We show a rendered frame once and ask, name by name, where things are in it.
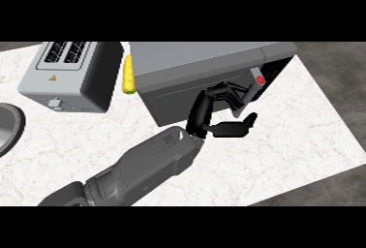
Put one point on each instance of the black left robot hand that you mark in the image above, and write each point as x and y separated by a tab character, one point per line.
203	111

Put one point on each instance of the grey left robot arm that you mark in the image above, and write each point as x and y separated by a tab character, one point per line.
148	161

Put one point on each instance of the grey microwave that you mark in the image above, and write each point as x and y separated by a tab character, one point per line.
191	61

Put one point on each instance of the yellow corn cob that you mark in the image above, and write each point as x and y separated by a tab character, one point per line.
129	76

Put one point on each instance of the grey toaster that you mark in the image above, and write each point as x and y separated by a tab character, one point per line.
63	84

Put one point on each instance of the round dark grey pan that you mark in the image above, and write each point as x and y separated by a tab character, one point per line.
9	129

